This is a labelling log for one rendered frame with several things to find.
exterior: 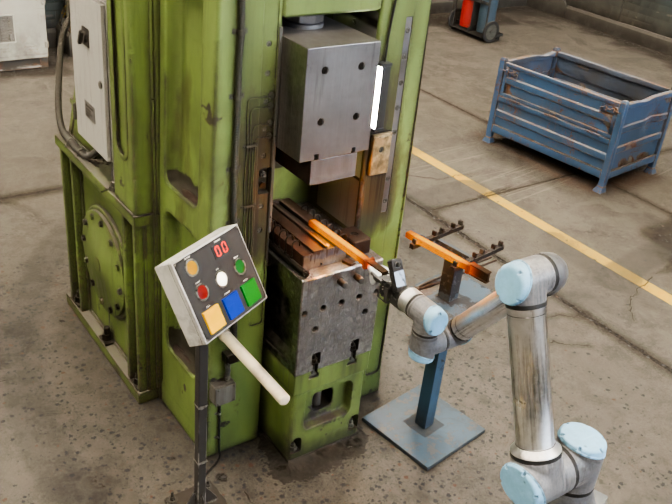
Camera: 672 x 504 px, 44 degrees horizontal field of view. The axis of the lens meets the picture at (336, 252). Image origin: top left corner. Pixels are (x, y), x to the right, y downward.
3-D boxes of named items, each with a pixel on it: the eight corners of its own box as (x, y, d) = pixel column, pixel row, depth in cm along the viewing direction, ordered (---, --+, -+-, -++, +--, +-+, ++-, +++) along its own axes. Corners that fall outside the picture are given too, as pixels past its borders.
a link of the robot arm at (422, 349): (444, 360, 282) (450, 330, 275) (418, 370, 275) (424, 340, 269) (426, 345, 288) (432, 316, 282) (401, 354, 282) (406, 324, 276)
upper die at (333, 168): (354, 176, 302) (357, 152, 298) (309, 185, 292) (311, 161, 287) (293, 135, 331) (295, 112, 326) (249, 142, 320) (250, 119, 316)
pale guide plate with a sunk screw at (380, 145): (387, 172, 329) (392, 132, 320) (369, 176, 324) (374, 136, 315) (384, 170, 330) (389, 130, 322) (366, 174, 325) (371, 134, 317)
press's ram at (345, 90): (386, 146, 305) (401, 38, 285) (299, 163, 284) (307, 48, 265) (323, 108, 334) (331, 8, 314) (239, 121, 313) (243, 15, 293)
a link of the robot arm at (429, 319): (426, 341, 269) (431, 316, 263) (402, 321, 277) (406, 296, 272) (447, 333, 274) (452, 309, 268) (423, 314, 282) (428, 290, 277)
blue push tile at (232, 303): (245, 310, 273) (236, 289, 271) (231, 320, 267) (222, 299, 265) (241, 310, 274) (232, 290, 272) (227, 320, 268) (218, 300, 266)
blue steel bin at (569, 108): (657, 173, 669) (683, 87, 633) (601, 194, 621) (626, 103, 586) (538, 124, 744) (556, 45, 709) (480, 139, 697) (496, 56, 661)
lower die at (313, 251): (345, 259, 320) (347, 240, 316) (302, 271, 309) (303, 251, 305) (287, 213, 349) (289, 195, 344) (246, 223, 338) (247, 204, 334)
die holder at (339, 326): (371, 350, 346) (384, 258, 323) (295, 377, 325) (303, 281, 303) (299, 285, 384) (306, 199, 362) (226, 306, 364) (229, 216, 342)
